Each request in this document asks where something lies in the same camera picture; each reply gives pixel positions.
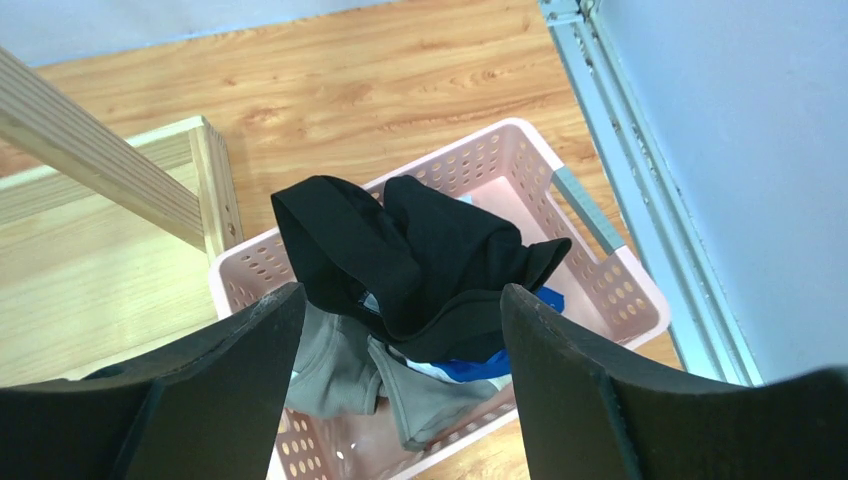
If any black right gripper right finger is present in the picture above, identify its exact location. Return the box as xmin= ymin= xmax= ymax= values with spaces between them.
xmin=501 ymin=285 xmax=847 ymax=479

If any pink plastic basket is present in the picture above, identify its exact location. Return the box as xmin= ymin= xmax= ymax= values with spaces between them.
xmin=208 ymin=117 xmax=672 ymax=480

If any wooden clothes rack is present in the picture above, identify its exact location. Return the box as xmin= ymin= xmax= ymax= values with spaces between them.
xmin=1 ymin=52 xmax=244 ymax=386

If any grey aluminium frame rail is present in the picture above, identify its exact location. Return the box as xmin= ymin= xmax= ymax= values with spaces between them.
xmin=539 ymin=1 xmax=763 ymax=386

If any blue white underwear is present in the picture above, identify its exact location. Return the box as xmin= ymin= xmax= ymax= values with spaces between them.
xmin=390 ymin=286 xmax=566 ymax=386

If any grey underwear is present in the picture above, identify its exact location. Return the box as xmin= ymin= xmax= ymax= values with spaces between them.
xmin=285 ymin=303 xmax=511 ymax=452

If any black underwear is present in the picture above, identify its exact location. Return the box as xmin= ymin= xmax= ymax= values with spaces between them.
xmin=271 ymin=175 xmax=572 ymax=347

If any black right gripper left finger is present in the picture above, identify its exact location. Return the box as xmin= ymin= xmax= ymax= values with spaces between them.
xmin=1 ymin=283 xmax=306 ymax=479

